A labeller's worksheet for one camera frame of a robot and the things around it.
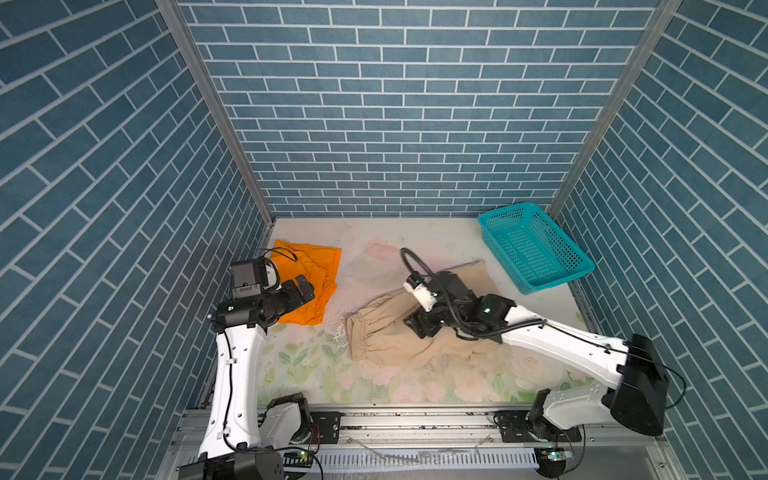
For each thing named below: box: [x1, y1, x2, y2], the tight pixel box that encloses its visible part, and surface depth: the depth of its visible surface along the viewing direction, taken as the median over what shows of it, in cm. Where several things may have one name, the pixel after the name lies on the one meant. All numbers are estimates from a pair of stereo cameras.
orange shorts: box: [269, 240, 342, 326], surface depth 101 cm
